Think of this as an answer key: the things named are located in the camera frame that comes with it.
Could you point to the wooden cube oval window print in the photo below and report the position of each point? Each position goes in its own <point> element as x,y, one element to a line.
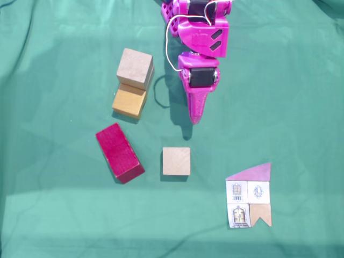
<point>176,160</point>

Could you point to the red wooden wedge block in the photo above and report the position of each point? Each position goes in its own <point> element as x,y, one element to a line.
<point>118,151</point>

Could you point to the paper house picture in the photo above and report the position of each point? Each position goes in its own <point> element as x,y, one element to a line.
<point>248,192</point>

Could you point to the wooden cube balcony window print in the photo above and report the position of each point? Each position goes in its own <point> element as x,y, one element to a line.
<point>134,64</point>

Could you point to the yellow notched wooden block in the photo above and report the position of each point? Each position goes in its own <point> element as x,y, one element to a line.
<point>127,103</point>

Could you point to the green cloth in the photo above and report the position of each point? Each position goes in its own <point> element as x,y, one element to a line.
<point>268,107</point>

